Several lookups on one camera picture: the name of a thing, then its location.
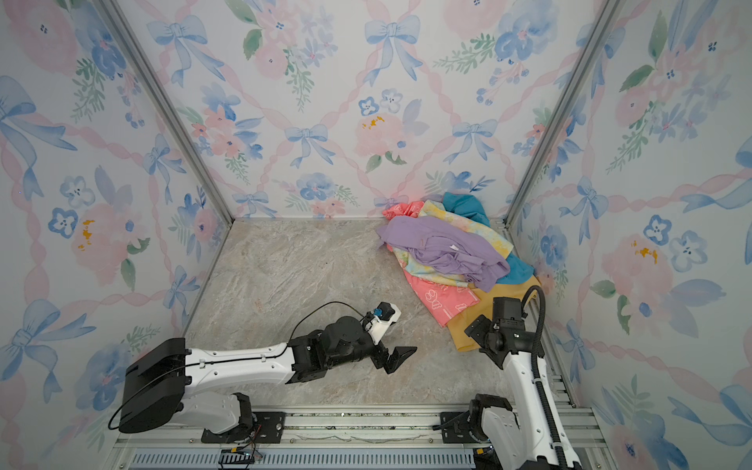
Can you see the grey metal right post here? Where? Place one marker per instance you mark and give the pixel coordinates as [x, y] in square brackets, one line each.
[602, 27]

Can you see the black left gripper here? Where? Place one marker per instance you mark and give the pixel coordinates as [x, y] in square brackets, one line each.
[379, 354]

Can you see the mustard yellow cloth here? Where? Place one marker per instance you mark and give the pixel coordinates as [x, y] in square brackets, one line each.
[460, 322]

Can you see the grey metal corner post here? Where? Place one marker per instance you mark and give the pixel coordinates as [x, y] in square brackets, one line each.
[114, 18]

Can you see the pastel tie-dye cloth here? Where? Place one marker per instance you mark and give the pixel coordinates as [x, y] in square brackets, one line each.
[445, 248]

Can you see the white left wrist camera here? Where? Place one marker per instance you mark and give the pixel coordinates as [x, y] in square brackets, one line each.
[383, 320]

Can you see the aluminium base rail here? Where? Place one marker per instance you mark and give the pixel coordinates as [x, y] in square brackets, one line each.
[368, 437]

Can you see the pink patterned cloth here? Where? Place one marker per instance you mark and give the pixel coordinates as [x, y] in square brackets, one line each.
[444, 295]

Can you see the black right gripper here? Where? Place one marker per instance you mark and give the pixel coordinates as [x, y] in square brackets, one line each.
[479, 330]

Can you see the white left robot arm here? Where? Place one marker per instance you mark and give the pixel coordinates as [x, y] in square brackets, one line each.
[176, 384]

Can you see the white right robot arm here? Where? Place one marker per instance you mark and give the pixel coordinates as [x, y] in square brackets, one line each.
[526, 431]

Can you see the purple cloth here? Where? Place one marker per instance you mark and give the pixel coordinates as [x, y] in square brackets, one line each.
[447, 249]

